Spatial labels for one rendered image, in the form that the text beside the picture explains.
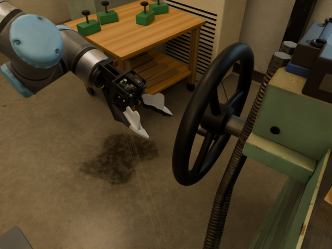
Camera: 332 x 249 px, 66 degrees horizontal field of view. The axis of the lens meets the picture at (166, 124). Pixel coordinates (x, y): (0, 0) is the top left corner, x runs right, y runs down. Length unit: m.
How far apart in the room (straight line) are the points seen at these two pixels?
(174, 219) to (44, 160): 0.81
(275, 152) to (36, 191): 1.28
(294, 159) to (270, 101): 0.09
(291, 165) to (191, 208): 0.95
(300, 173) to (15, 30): 0.51
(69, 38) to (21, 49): 0.21
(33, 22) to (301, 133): 0.48
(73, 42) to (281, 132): 0.53
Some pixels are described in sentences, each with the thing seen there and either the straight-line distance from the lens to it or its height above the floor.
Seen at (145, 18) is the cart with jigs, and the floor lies 0.57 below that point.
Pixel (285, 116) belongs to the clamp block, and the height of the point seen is 0.92.
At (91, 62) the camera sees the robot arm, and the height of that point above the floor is 0.82.
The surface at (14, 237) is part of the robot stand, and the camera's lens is 0.73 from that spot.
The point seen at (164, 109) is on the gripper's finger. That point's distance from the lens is 0.67.
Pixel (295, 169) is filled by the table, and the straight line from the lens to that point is 0.39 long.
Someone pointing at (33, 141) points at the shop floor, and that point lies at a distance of 1.75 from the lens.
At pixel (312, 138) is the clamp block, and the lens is 0.38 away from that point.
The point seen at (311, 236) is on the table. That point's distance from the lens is 0.30.
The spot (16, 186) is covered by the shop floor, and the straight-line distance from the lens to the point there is 1.57.
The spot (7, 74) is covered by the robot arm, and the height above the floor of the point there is 0.84.
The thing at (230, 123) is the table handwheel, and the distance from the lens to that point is 0.48.
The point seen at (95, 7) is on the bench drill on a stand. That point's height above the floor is 0.44.
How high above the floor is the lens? 1.14
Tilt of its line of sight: 44 degrees down
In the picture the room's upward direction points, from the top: straight up
